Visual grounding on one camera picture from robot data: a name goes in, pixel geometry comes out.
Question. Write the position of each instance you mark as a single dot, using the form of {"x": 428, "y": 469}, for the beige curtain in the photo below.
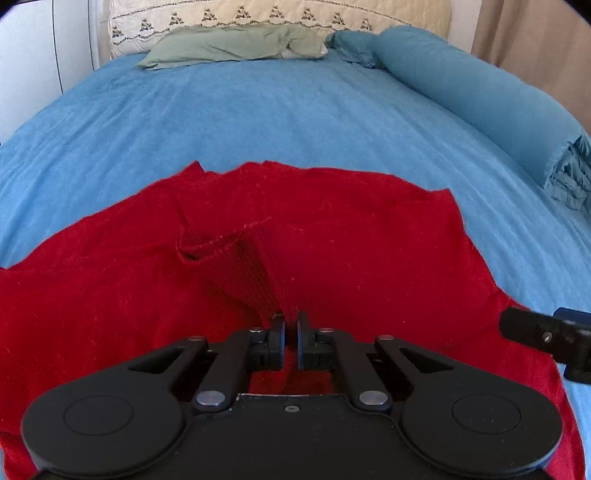
{"x": 531, "y": 37}

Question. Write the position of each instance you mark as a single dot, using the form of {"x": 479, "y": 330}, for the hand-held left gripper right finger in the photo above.
{"x": 302, "y": 344}

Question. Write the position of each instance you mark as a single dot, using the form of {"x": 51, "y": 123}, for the red knit sweater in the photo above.
{"x": 138, "y": 286}

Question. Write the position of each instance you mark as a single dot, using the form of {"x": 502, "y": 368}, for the white wardrobe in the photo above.
{"x": 46, "y": 50}

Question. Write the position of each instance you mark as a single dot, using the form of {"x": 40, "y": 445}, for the cream quilted headboard cover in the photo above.
{"x": 277, "y": 18}

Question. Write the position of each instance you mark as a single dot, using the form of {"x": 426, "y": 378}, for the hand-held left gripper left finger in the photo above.
{"x": 277, "y": 344}

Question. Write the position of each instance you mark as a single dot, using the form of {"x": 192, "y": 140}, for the green pillow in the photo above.
{"x": 221, "y": 46}

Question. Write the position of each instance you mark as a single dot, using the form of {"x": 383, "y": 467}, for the blue bed sheet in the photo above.
{"x": 277, "y": 115}

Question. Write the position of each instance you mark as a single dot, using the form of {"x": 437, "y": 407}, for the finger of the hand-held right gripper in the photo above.
{"x": 545, "y": 334}

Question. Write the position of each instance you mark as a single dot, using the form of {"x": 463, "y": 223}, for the blue bolster pillow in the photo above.
{"x": 466, "y": 87}

